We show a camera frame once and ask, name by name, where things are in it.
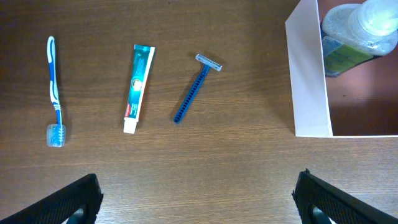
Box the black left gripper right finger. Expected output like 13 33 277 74
292 169 397 224

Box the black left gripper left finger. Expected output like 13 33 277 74
1 174 103 224

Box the clear soap pump bottle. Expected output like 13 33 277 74
320 0 397 78

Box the blue disposable razor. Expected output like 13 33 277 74
173 54 223 124

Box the blue white toothbrush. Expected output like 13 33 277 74
47 36 66 147

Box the white cardboard box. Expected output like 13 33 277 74
285 0 397 138

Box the teal toothpaste tube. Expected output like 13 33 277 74
123 44 155 134

